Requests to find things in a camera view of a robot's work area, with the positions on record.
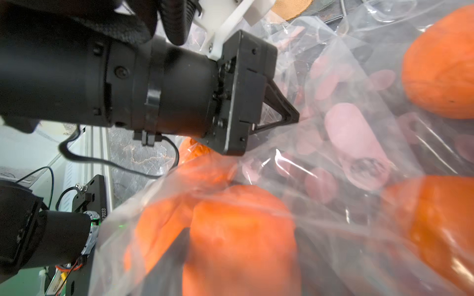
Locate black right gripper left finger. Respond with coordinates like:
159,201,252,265
141,228,190,296

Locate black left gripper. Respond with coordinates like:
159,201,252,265
201,30,300,156

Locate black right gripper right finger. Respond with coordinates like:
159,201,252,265
295,228,354,296

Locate clear zip-top bag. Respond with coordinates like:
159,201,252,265
88,1,474,296

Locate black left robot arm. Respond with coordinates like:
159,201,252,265
1,1,299,156

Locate round cork coaster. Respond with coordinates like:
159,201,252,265
271,0,313,21

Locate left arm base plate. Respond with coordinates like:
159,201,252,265
44,174,109,296

